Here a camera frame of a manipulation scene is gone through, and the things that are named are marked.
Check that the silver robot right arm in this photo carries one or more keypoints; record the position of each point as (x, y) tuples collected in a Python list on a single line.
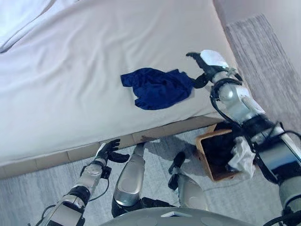
[(240, 101)]

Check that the tan bed base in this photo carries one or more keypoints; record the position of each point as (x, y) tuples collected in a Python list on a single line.
[(94, 150)]

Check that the dark blue garment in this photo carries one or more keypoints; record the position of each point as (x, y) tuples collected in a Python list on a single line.
[(157, 89)]

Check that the grey robot torso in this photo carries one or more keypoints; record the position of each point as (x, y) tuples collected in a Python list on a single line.
[(169, 219)]

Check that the white duvet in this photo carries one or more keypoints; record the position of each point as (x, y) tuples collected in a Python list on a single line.
[(14, 21)]

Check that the white garment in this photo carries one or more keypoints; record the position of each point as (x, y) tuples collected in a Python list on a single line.
[(242, 157)]

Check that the brown wicker basket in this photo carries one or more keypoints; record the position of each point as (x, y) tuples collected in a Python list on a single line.
[(218, 175)]

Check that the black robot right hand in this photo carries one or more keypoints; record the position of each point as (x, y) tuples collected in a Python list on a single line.
[(209, 63)]

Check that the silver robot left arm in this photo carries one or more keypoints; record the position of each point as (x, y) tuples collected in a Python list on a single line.
[(87, 174)]

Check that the silver robot leg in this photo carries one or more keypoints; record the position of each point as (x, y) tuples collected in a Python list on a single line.
[(130, 179), (190, 190)]

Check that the silver robot left leg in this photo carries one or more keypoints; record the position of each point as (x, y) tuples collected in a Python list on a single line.
[(130, 179)]

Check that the silver robot right leg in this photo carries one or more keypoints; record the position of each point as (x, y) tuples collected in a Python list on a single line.
[(190, 190)]

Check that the black garment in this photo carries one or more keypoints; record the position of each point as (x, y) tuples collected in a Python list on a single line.
[(216, 148)]

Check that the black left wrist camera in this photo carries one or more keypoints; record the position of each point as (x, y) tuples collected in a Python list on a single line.
[(107, 172)]

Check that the bed with beige cover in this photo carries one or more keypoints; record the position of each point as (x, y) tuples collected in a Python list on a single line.
[(70, 82)]

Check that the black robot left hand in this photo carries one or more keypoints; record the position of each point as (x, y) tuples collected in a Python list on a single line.
[(110, 153)]

